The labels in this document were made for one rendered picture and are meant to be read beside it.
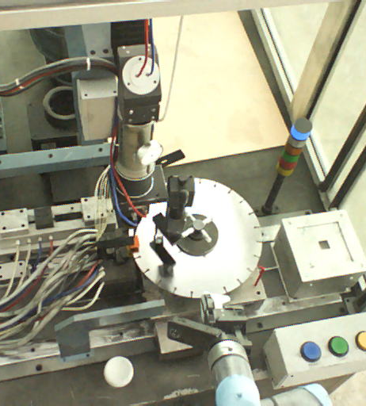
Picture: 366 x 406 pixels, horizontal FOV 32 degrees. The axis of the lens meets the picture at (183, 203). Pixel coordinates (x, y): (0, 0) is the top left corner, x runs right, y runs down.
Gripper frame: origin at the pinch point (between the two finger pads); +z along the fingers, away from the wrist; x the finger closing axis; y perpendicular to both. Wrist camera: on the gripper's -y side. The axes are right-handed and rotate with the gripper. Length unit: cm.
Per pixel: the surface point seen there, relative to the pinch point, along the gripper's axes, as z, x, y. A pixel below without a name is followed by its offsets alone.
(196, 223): 15.4, 10.6, -0.3
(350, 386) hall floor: 60, -80, 70
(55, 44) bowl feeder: 66, 41, -37
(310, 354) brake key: -3.6, -13.7, 26.1
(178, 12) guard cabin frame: -71, 73, -17
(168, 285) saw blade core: 7.3, -1.7, -7.1
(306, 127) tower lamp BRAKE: 20.9, 33.5, 24.7
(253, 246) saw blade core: 15.5, 4.3, 14.4
